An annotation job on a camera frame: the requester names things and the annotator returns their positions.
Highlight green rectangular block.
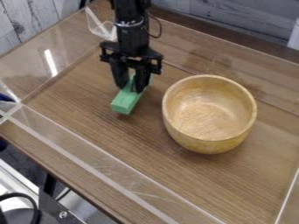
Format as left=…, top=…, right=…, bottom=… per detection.
left=111, top=73, right=144, bottom=115

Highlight blue object at left edge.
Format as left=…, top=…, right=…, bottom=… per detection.
left=0, top=93, right=14, bottom=102

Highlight black cable bottom left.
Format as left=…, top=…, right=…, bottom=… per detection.
left=0, top=192, right=42, bottom=224

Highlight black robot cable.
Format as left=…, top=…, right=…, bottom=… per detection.
left=143, top=14, right=164, bottom=39

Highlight clear acrylic tray enclosure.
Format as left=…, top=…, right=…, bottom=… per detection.
left=0, top=10, right=299, bottom=224

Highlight black metal bracket with screw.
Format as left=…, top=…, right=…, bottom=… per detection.
left=38, top=191, right=87, bottom=224

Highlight light wooden bowl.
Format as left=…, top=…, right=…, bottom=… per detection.
left=161, top=74, right=257, bottom=154

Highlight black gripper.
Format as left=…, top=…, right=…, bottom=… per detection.
left=99, top=18, right=164, bottom=94

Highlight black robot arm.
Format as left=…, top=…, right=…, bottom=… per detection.
left=99, top=0, right=164, bottom=93

